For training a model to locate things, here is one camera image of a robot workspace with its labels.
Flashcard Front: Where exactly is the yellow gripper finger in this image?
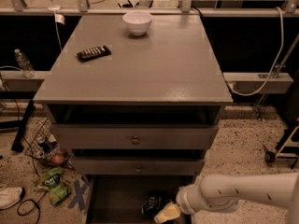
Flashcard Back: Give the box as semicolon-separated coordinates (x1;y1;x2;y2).
154;203;181;224

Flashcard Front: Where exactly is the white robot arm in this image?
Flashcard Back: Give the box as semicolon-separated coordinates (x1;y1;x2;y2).
154;173;299;224

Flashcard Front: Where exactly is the grey middle drawer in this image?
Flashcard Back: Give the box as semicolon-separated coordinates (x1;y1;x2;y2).
72;157;204;175

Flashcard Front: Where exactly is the grey drawer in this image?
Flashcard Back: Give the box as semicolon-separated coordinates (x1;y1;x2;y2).
51;124;219;149
84;175;193;224
72;157;204;175

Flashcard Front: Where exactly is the grey bottom drawer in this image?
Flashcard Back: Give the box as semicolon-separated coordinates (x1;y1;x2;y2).
84;175;193;224

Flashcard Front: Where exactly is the grey drawer cabinet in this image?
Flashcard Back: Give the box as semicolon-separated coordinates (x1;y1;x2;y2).
35;15;232;161

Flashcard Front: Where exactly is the green snack bag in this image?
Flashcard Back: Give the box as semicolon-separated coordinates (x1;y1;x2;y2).
34;166;71;205

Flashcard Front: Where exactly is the grey top drawer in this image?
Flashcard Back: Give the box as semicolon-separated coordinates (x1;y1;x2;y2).
51;124;219;149

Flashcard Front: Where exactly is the black wheeled cart base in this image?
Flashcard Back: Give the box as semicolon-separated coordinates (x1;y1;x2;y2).
263;121;299;169

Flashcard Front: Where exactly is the white sneaker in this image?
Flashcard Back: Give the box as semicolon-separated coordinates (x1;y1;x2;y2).
0;186;24;210

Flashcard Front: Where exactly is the white bowl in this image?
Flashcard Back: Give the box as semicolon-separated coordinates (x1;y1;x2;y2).
122;11;152;35

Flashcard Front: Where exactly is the clear water bottle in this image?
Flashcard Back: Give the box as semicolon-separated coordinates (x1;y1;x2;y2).
14;49;36;78

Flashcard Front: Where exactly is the wire basket with items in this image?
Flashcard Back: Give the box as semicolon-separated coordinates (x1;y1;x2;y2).
25;119;73;169

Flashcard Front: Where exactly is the black floor cable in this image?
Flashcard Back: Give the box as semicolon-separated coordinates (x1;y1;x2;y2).
0;66;48;224

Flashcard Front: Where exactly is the white cable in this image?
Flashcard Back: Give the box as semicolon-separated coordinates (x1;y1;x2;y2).
227;7;286;97

